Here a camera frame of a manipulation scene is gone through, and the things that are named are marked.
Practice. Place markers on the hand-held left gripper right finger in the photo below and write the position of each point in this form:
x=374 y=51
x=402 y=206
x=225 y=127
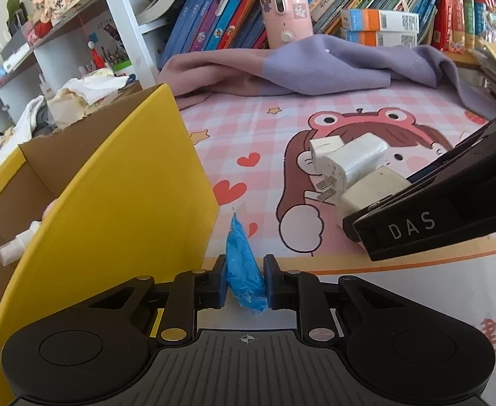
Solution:
x=270 y=283

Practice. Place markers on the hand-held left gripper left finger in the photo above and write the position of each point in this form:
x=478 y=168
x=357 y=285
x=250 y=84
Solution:
x=219 y=281

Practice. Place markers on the blue plastic packet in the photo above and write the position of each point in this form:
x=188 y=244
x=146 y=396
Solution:
x=243 y=262

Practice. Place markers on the cream charger block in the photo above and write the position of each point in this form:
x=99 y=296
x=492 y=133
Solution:
x=370 y=194

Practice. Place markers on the glossy white charger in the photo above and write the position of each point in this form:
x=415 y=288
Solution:
x=364 y=154

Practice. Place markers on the white charger with prongs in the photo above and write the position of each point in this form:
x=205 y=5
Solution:
x=328 y=167

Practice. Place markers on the yellow cardboard box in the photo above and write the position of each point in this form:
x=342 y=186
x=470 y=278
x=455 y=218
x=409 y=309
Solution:
x=125 y=203

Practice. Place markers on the pink checkered cartoon tablecloth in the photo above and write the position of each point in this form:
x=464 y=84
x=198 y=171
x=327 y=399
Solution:
x=252 y=135

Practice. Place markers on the pink and purple blanket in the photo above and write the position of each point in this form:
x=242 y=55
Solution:
x=336 y=67

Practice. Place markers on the orange and blue carton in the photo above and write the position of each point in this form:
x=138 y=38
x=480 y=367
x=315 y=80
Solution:
x=379 y=39
x=379 y=20

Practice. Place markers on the white spray bottle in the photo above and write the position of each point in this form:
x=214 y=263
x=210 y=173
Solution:
x=17 y=245

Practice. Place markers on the floral tissue pack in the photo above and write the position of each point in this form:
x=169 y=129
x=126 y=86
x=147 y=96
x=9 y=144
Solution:
x=87 y=93

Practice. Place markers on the grey cloth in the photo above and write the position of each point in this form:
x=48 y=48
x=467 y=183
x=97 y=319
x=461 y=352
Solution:
x=44 y=118

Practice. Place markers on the pens and stationery holders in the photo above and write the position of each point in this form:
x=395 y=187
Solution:
x=112 y=61

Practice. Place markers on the white shirt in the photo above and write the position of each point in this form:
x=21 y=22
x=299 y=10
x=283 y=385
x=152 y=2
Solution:
x=19 y=131

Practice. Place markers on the pink cylindrical humidifier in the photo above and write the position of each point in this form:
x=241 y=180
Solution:
x=281 y=8

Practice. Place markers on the row of colourful books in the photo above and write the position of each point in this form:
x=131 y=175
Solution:
x=214 y=21

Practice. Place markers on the white shelf unit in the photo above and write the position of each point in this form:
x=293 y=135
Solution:
x=121 y=12

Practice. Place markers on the red and white figurine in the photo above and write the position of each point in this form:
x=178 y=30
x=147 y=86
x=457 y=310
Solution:
x=42 y=28

